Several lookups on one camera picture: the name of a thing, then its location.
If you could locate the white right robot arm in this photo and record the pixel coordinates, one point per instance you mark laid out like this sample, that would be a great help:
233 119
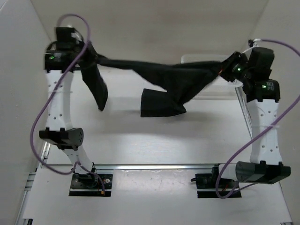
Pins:
262 101

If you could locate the black trousers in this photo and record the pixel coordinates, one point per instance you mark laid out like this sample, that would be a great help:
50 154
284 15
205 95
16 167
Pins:
180 82

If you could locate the white front cover board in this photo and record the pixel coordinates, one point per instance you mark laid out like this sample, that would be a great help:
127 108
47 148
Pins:
164 197

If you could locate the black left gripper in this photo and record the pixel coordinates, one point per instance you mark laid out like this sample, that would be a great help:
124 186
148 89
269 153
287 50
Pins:
79 43

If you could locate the white perforated plastic basket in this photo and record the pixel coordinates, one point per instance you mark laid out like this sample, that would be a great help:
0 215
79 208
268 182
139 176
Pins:
219 89

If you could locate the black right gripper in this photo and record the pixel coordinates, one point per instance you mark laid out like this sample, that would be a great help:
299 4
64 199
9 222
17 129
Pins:
236 57

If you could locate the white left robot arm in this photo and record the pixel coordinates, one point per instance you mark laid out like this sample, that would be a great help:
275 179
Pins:
59 71

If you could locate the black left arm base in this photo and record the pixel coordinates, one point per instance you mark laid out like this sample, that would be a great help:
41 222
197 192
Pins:
88 185

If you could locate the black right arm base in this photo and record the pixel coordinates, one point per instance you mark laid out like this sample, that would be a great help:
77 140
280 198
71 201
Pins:
223 181

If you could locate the aluminium front rail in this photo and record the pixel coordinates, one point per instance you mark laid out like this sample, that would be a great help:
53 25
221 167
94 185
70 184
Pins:
154 166

